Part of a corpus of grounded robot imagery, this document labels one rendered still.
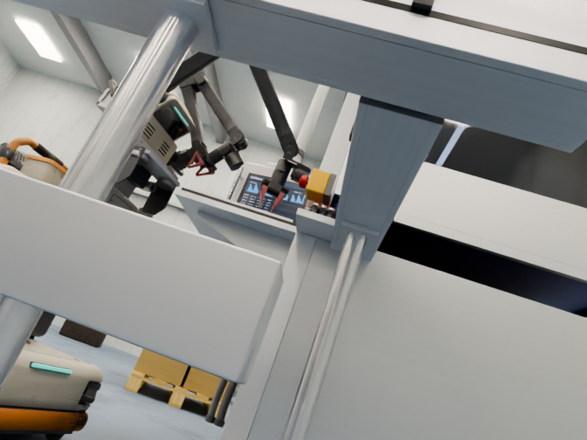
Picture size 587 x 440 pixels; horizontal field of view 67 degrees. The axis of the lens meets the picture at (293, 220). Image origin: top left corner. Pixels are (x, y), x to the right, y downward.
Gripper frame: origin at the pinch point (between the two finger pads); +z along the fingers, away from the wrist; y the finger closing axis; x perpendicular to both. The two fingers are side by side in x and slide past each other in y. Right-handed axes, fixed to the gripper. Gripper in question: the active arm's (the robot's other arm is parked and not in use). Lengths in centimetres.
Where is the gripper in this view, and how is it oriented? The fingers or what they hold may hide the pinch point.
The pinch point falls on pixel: (265, 208)
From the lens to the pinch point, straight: 158.6
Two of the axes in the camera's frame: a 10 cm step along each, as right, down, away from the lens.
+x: -2.2, 2.8, 9.3
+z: -3.5, 8.7, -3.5
